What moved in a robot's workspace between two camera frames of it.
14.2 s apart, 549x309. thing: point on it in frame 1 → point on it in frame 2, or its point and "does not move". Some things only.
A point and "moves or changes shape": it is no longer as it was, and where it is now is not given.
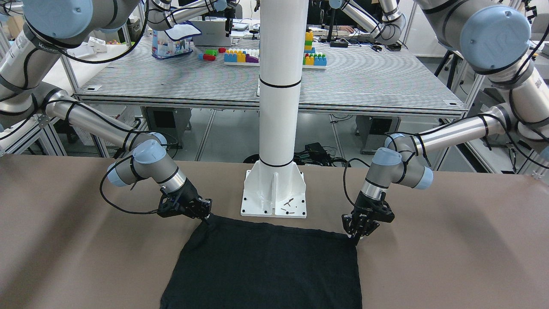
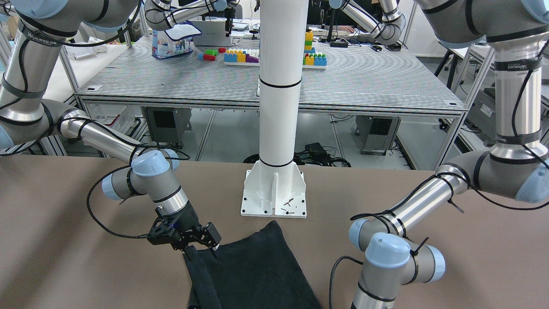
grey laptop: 213,33 does not move
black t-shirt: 234,264 moves or changes shape
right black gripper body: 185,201 → 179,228
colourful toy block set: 250,56 does not move
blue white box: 174,41 does not move
